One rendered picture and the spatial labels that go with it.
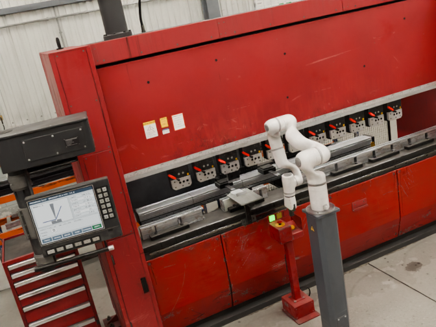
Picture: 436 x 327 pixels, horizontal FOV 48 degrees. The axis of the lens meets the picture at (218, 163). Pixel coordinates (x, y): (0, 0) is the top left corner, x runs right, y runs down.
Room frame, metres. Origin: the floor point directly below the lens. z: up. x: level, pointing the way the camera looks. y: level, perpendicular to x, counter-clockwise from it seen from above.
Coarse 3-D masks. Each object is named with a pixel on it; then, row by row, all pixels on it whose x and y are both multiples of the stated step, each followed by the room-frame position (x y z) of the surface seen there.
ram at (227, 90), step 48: (432, 0) 4.24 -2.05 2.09; (192, 48) 3.48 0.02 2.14; (240, 48) 3.60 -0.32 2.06; (288, 48) 3.74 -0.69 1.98; (336, 48) 3.89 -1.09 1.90; (384, 48) 4.05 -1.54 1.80; (432, 48) 4.23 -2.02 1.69; (144, 96) 3.34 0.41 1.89; (192, 96) 3.45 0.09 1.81; (240, 96) 3.58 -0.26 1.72; (288, 96) 3.72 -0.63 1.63; (336, 96) 3.87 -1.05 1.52; (384, 96) 4.04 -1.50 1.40; (144, 144) 3.31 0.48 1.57; (192, 144) 3.43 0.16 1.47; (240, 144) 3.56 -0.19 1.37
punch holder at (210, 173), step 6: (192, 162) 3.46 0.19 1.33; (198, 162) 3.43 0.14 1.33; (204, 162) 3.45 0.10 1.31; (210, 162) 3.46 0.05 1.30; (192, 168) 3.49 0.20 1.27; (204, 168) 3.45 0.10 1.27; (210, 168) 3.46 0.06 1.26; (198, 174) 3.42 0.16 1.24; (204, 174) 3.46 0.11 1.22; (210, 174) 3.45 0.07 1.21; (198, 180) 3.42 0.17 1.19; (204, 180) 3.44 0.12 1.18
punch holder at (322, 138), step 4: (320, 124) 3.80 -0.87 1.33; (304, 128) 3.83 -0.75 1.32; (308, 128) 3.77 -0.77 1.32; (312, 128) 3.78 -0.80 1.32; (316, 128) 3.79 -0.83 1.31; (320, 128) 3.80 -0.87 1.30; (324, 128) 3.82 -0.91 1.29; (304, 132) 3.83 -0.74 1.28; (308, 132) 3.78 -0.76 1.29; (316, 132) 3.79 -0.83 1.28; (320, 132) 3.80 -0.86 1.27; (324, 132) 3.82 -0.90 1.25; (308, 136) 3.79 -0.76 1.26; (312, 136) 3.78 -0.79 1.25; (320, 136) 3.80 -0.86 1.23; (324, 136) 3.81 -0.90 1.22; (316, 140) 3.78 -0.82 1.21; (320, 140) 3.79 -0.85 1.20; (324, 140) 3.81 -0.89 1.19
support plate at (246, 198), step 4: (252, 192) 3.47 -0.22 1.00; (228, 196) 3.48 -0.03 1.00; (232, 196) 3.47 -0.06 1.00; (240, 196) 3.44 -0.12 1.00; (244, 196) 3.42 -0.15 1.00; (248, 196) 3.40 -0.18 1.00; (252, 196) 3.39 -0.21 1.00; (256, 196) 3.37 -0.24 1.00; (260, 196) 3.36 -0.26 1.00; (236, 200) 3.36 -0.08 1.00; (240, 200) 3.35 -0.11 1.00; (244, 200) 3.33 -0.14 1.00; (248, 200) 3.32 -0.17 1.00; (252, 200) 3.30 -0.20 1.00; (240, 204) 3.29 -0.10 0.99; (244, 204) 3.28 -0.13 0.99
